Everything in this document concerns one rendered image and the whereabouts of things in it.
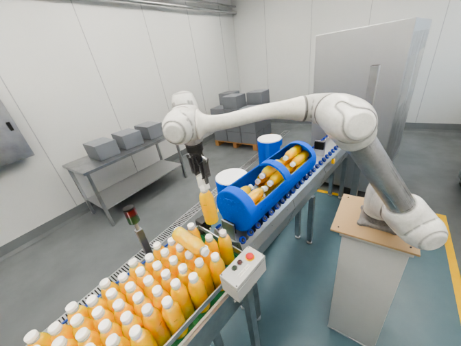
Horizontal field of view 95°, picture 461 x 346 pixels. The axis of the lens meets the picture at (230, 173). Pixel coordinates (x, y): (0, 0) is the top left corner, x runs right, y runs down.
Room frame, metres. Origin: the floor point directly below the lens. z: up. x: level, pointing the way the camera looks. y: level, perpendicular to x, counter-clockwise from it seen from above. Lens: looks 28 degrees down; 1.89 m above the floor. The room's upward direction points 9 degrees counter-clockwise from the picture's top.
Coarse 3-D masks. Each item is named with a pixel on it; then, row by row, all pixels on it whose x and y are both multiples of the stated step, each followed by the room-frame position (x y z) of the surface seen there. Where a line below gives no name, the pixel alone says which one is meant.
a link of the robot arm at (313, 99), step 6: (306, 96) 0.84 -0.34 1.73; (312, 96) 0.83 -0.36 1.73; (318, 96) 0.81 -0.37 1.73; (324, 96) 0.78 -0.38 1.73; (312, 102) 0.81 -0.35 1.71; (318, 102) 0.78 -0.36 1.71; (312, 108) 0.80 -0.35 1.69; (312, 114) 0.80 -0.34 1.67; (306, 120) 0.83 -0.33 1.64; (312, 120) 0.81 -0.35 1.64
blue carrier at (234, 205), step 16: (288, 144) 1.62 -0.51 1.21; (304, 144) 1.55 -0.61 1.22; (272, 160) 1.33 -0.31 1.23; (256, 176) 1.40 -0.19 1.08; (288, 176) 1.22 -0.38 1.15; (224, 192) 1.04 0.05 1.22; (240, 192) 1.00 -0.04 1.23; (272, 192) 1.08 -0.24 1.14; (224, 208) 1.06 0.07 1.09; (240, 208) 0.96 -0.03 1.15; (256, 208) 0.96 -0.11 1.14; (240, 224) 0.97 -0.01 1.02
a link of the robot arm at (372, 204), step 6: (366, 192) 0.88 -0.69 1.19; (372, 192) 0.84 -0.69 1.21; (366, 198) 0.87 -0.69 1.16; (372, 198) 0.83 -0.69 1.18; (378, 198) 0.80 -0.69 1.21; (366, 204) 0.86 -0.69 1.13; (372, 204) 0.82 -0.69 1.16; (378, 204) 0.78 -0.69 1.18; (366, 210) 0.85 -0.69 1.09; (372, 210) 0.81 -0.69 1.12; (378, 210) 0.77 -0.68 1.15; (372, 216) 0.82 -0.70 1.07; (378, 216) 0.78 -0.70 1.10
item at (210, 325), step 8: (224, 296) 0.63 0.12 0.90; (216, 304) 0.59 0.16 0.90; (224, 304) 0.60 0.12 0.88; (232, 304) 0.63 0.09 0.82; (240, 304) 0.67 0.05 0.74; (208, 312) 0.56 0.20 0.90; (216, 312) 0.56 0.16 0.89; (224, 312) 0.59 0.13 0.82; (232, 312) 0.62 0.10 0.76; (200, 320) 0.53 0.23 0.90; (208, 320) 0.53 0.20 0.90; (216, 320) 0.56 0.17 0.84; (224, 320) 0.59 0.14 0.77; (200, 328) 0.50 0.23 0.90; (208, 328) 0.52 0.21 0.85; (216, 328) 0.55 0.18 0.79; (192, 336) 0.48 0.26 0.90; (200, 336) 0.49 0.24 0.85; (208, 336) 0.51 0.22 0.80; (216, 336) 0.55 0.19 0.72; (184, 344) 0.45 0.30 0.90; (192, 344) 0.46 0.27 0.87; (200, 344) 0.48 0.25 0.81; (208, 344) 0.51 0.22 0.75; (216, 344) 0.55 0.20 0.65
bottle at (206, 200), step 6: (204, 192) 0.87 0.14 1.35; (210, 192) 0.88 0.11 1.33; (204, 198) 0.85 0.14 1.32; (210, 198) 0.86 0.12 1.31; (204, 204) 0.85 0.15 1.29; (210, 204) 0.85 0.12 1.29; (204, 210) 0.85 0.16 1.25; (210, 210) 0.85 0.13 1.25; (216, 210) 0.88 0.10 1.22; (204, 216) 0.86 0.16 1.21; (210, 216) 0.85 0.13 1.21; (216, 216) 0.87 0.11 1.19; (210, 222) 0.85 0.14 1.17; (216, 222) 0.86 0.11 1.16
